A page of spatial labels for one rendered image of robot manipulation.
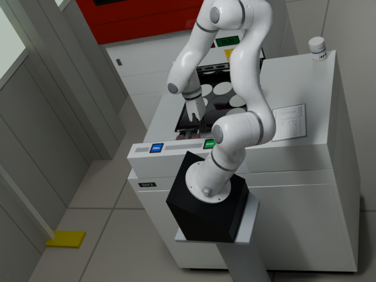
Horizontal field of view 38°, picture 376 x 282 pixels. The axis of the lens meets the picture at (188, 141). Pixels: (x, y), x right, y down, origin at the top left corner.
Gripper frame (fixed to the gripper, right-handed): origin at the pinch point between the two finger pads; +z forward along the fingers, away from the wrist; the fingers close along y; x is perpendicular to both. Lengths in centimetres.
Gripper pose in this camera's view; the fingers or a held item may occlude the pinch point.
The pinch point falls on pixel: (202, 127)
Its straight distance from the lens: 232.0
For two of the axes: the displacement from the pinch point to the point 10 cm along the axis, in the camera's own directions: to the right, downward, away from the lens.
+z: 2.7, 8.4, 4.7
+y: -2.9, 5.4, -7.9
